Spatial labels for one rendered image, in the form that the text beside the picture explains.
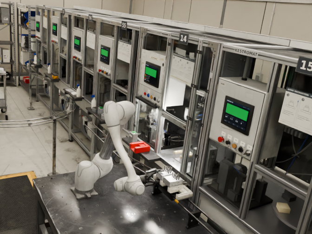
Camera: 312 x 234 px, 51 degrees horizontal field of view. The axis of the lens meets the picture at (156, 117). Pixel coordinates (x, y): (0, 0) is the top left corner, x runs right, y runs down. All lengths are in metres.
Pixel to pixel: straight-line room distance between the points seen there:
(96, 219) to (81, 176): 0.38
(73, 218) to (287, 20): 5.14
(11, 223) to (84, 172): 1.27
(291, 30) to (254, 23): 0.88
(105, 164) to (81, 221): 0.54
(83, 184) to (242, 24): 5.28
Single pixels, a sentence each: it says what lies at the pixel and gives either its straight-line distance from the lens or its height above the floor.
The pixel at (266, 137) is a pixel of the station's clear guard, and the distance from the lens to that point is 2.13.
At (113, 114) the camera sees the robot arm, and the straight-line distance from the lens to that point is 2.43.
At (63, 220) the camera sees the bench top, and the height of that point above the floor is 0.68.
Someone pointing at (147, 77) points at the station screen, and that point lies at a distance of 3.07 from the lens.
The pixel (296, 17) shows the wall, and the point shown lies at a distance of 6.39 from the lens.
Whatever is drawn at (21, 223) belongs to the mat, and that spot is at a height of 0.01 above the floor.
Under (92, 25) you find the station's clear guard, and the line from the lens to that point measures 4.44.
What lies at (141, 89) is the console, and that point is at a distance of 3.22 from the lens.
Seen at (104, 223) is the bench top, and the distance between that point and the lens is 2.54.
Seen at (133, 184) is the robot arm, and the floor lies 1.00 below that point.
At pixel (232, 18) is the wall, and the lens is 7.37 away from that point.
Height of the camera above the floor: 2.20
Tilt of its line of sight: 18 degrees down
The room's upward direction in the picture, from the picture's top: 7 degrees clockwise
